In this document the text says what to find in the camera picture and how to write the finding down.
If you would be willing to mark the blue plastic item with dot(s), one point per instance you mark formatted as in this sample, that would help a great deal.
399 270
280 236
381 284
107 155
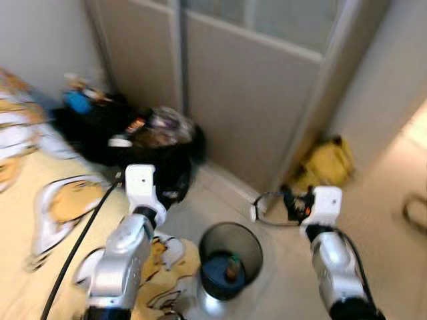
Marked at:
79 102

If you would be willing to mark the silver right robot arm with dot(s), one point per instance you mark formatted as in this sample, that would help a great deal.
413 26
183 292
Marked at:
337 266

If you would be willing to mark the blue bin liner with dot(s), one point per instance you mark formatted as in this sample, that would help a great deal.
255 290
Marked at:
215 276

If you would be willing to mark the beige sliding door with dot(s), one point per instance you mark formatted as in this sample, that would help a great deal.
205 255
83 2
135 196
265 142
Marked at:
247 93

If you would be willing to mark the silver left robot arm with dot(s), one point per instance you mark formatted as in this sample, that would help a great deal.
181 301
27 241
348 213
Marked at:
123 260

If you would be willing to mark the yellow cartoon print blanket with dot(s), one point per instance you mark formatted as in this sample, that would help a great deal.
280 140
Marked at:
60 206

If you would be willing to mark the yellow bag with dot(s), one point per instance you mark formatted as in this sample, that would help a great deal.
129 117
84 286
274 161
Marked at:
328 165

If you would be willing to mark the small brown bottle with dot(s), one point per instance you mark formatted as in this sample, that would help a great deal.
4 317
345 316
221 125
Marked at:
233 268

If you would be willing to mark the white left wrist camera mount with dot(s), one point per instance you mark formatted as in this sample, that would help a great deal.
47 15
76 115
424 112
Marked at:
141 185

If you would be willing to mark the black rubbish bag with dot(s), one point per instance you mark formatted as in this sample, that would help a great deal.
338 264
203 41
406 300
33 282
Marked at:
93 136

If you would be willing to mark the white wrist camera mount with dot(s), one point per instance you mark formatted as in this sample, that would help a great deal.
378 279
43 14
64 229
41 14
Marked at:
141 185
327 203

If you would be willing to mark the black mesh waste bin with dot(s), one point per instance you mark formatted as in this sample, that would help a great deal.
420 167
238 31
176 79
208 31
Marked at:
227 236

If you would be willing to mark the crumpled patterned wrapper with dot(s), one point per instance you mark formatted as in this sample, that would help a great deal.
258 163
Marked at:
163 126

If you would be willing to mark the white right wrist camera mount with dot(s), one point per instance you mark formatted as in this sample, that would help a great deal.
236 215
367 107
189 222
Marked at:
327 203

